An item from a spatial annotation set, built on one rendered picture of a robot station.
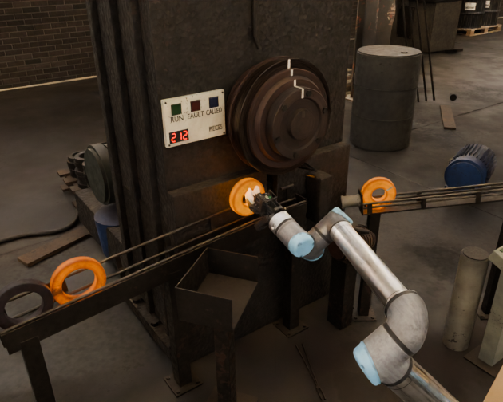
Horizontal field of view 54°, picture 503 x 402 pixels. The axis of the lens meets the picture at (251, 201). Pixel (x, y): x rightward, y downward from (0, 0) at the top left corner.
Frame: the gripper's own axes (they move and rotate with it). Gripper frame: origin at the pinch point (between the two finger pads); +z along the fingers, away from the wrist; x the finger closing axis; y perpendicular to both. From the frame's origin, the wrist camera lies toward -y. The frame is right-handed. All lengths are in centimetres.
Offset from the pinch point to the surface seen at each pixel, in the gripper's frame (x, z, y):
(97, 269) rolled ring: 64, -3, -12
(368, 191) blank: -59, -15, -8
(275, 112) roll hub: -7.4, 1.4, 35.2
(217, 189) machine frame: 8.6, 8.8, -2.1
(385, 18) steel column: -369, 249, -55
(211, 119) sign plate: 7.7, 20.1, 24.4
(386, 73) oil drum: -246, 134, -49
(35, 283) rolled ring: 84, -2, -9
